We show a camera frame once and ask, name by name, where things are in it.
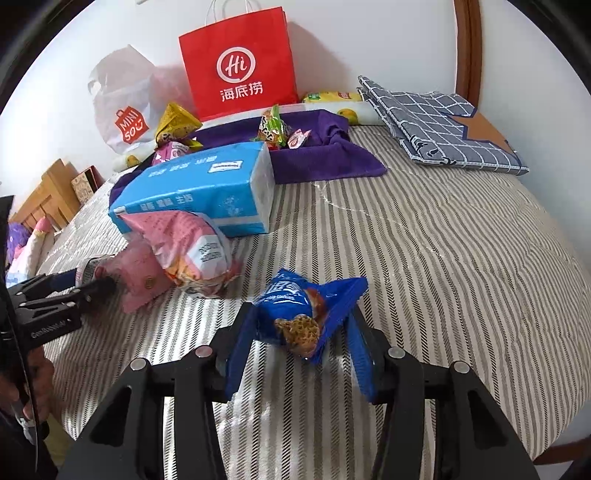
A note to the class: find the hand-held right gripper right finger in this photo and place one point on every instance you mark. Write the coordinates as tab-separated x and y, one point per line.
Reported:
361	364

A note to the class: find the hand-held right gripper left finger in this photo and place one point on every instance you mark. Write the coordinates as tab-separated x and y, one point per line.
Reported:
241	353

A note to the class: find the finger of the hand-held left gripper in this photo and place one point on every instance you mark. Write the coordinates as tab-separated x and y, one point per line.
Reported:
87	295
55	280

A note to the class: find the pink dotted packet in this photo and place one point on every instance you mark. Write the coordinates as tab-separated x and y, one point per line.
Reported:
138	281

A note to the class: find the blue cookie packet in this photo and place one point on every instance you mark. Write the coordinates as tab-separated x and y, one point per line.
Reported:
295	300

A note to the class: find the person's left forearm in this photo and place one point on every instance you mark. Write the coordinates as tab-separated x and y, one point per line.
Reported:
18	452

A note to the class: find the person's left hand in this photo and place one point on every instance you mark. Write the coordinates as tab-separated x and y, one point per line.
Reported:
41	381

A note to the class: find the purple pink plush toy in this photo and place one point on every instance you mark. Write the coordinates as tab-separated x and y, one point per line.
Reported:
27	244

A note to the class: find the wooden headboard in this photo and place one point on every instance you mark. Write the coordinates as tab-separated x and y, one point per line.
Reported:
51	189

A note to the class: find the small patterned box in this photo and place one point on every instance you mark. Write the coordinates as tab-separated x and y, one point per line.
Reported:
85	184

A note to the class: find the pink white snack bag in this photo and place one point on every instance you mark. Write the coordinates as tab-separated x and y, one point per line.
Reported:
194	249

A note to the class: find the blue tissue pack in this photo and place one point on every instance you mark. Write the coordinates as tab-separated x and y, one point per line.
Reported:
194	189

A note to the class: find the small pink snack packet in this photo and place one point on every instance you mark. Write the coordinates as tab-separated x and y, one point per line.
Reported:
171	151

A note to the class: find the yellow triangular snack packet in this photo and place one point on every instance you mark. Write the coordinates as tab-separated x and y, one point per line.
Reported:
178	122

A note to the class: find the white plastic bag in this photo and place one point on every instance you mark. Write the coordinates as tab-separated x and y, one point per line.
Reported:
124	92

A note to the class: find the purple towel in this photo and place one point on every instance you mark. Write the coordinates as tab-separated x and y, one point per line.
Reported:
314	161

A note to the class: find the green snack packet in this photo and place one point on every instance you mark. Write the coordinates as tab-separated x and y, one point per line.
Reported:
270	129

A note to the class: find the rolled fruit print mat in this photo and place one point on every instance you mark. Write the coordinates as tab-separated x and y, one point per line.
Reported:
364	113

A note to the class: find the grey checked cloth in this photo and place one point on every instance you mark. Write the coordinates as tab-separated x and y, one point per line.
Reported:
425	120

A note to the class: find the yellow drink packet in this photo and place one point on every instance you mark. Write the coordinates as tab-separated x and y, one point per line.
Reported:
330	97

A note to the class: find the red paper bag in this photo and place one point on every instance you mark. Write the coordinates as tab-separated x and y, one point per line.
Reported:
240	50

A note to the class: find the brown wooden frame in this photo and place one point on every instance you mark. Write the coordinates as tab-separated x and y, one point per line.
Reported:
466	46

